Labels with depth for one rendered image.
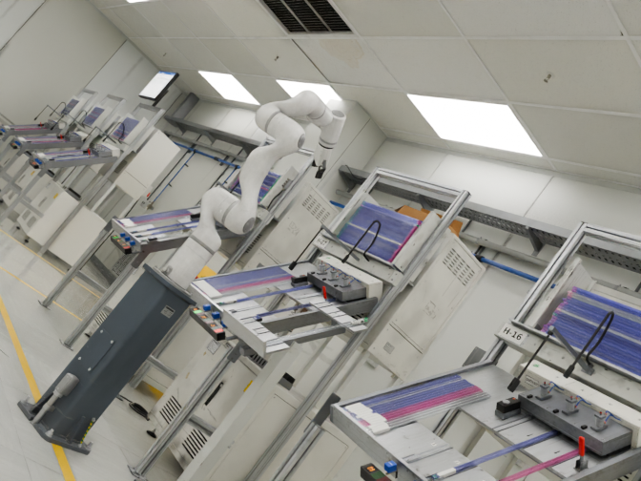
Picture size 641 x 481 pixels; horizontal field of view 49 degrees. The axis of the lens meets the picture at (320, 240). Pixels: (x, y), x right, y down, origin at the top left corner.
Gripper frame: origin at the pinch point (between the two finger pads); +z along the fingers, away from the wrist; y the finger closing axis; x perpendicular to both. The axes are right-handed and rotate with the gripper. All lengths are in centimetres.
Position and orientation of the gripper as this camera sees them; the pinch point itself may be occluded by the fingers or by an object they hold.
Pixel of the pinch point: (317, 170)
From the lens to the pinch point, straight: 331.8
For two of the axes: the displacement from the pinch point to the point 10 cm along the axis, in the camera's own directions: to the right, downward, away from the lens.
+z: -3.0, 7.4, 6.0
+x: 9.4, 1.1, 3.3
